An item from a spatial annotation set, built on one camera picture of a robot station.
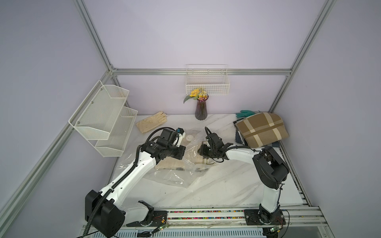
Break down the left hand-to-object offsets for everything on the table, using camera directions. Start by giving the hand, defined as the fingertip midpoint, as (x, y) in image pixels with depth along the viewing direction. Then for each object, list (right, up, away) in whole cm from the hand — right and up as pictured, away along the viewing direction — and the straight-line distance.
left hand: (181, 153), depth 78 cm
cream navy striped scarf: (+15, -7, +13) cm, 21 cm away
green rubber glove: (+48, +25, +41) cm, 68 cm away
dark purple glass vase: (+12, +27, +32) cm, 44 cm away
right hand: (+12, -3, +17) cm, 21 cm away
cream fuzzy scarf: (+6, +2, +3) cm, 7 cm away
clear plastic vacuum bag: (+8, -9, +10) cm, 15 cm away
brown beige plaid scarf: (+54, +12, +23) cm, 60 cm away
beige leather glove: (-31, +17, +36) cm, 51 cm away
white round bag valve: (+4, +7, +20) cm, 21 cm away
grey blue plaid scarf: (+38, +5, +25) cm, 46 cm away
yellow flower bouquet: (+9, +37, +20) cm, 43 cm away
